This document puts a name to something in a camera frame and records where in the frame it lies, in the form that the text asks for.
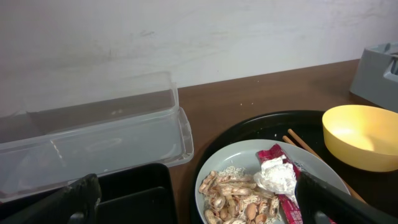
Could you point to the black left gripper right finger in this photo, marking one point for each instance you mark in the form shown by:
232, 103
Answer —
320, 202

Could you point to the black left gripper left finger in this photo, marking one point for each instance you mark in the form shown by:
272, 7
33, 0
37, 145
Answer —
74, 203

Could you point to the red snack wrapper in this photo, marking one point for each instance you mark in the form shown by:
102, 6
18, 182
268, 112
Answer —
291, 210

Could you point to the wooden chopstick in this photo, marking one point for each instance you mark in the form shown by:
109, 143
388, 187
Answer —
302, 143
352, 192

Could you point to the white tissue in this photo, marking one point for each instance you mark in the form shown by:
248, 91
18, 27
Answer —
278, 177

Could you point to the grey ceramic plate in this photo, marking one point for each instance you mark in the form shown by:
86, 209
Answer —
243, 154

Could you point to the yellow bowl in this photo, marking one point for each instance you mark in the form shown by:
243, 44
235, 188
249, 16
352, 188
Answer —
364, 137

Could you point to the peanut shells and rice pile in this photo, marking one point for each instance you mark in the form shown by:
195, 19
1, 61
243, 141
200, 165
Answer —
231, 196

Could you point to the clear plastic waste bin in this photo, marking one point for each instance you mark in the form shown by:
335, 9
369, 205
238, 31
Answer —
50, 140

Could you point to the grey dishwasher rack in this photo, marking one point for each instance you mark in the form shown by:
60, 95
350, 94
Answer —
376, 77

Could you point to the black rectangular tray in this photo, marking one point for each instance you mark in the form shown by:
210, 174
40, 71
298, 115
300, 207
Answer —
139, 195

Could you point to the round black serving tray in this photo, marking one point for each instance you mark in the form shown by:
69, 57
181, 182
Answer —
377, 188

